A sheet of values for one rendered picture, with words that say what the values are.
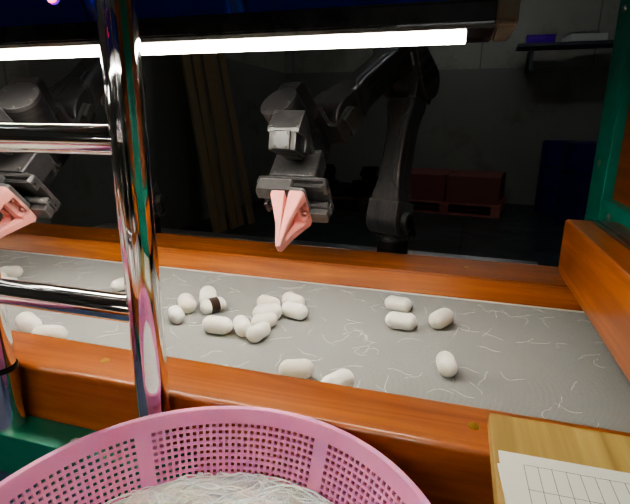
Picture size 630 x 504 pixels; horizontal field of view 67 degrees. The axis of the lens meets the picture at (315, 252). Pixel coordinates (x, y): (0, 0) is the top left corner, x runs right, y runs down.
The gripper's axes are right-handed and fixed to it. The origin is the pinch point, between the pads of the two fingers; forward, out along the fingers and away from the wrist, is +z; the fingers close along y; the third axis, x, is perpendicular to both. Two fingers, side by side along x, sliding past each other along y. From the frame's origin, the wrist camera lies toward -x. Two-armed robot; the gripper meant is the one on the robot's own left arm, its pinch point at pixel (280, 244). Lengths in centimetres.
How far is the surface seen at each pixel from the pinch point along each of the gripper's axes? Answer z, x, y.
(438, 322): 7.9, 1.6, 21.1
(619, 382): 13.4, -1.5, 37.9
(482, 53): -503, 301, 41
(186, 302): 10.9, -1.6, -8.9
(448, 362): 15.5, -5.5, 22.4
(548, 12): -527, 269, 107
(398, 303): 4.7, 4.1, 16.1
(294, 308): 9.2, -0.1, 4.4
